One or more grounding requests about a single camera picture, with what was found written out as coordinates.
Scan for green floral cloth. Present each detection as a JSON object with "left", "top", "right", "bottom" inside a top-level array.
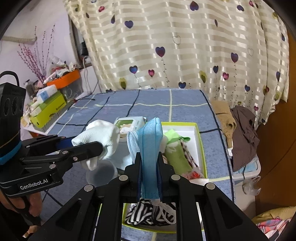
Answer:
[{"left": 165, "top": 140, "right": 192, "bottom": 175}]

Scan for black white striped cloth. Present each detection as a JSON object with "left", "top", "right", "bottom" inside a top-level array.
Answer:
[{"left": 125, "top": 198, "right": 154, "bottom": 226}]

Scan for wooden wardrobe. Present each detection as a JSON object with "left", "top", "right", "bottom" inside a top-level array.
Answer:
[{"left": 255, "top": 35, "right": 295, "bottom": 214}]

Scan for blue plaid bedsheet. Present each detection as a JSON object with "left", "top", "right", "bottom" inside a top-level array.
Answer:
[{"left": 39, "top": 88, "right": 235, "bottom": 241}]

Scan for tan knitted garment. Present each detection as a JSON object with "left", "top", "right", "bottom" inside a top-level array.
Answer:
[{"left": 211, "top": 100, "right": 236, "bottom": 148}]

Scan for green white flat box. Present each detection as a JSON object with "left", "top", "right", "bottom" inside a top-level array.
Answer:
[{"left": 30, "top": 91, "right": 61, "bottom": 117}]

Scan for orange plastic tray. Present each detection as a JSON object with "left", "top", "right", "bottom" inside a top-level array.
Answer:
[{"left": 46, "top": 69, "right": 80, "bottom": 89}]

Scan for beige towel red stripes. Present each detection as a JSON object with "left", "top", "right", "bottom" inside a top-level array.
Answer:
[{"left": 162, "top": 155, "right": 168, "bottom": 164}]

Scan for blue white tissue box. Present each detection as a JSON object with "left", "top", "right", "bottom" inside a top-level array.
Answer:
[{"left": 37, "top": 85, "right": 58, "bottom": 104}]

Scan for pink decorative branches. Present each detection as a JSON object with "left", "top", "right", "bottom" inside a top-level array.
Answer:
[{"left": 17, "top": 25, "right": 55, "bottom": 81}]

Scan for person left hand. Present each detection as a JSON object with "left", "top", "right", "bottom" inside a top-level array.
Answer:
[{"left": 1, "top": 191, "right": 43, "bottom": 225}]

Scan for heart pattern curtain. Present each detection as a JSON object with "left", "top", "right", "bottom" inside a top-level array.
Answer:
[{"left": 64, "top": 1, "right": 290, "bottom": 124}]

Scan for white towel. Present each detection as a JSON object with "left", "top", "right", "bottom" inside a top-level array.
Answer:
[{"left": 159, "top": 135, "right": 168, "bottom": 153}]

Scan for white green sock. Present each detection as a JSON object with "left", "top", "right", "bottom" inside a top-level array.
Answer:
[{"left": 71, "top": 120, "right": 120, "bottom": 171}]

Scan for wet wipes pack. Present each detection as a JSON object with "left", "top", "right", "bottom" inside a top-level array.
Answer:
[{"left": 113, "top": 116, "right": 148, "bottom": 170}]

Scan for black cable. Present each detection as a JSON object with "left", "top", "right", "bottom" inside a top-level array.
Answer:
[{"left": 76, "top": 62, "right": 100, "bottom": 102}]

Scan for white plastic storage bin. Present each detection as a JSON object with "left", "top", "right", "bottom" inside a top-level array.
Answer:
[{"left": 232, "top": 155, "right": 261, "bottom": 182}]

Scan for lime green cardboard box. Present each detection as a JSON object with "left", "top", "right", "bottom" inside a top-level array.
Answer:
[{"left": 30, "top": 94, "right": 67, "bottom": 128}]

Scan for small striped cloth bundle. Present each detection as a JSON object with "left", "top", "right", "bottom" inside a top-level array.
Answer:
[{"left": 152, "top": 199, "right": 177, "bottom": 226}]

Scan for bright green cloth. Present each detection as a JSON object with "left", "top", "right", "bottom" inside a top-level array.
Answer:
[{"left": 164, "top": 129, "right": 191, "bottom": 144}]

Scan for colourful plaid blanket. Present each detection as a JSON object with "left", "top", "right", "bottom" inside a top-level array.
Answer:
[{"left": 252, "top": 206, "right": 295, "bottom": 240}]

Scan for clear plastic bag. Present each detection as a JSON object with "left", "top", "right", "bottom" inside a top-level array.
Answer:
[{"left": 242, "top": 176, "right": 261, "bottom": 196}]

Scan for green white box lid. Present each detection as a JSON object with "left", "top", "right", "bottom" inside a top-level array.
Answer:
[{"left": 122, "top": 122, "right": 209, "bottom": 233}]

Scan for brown checked shirt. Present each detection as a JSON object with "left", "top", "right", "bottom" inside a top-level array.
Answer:
[{"left": 230, "top": 105, "right": 259, "bottom": 172}]

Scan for blue face mask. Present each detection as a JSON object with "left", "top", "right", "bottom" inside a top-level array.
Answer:
[{"left": 126, "top": 117, "right": 177, "bottom": 225}]

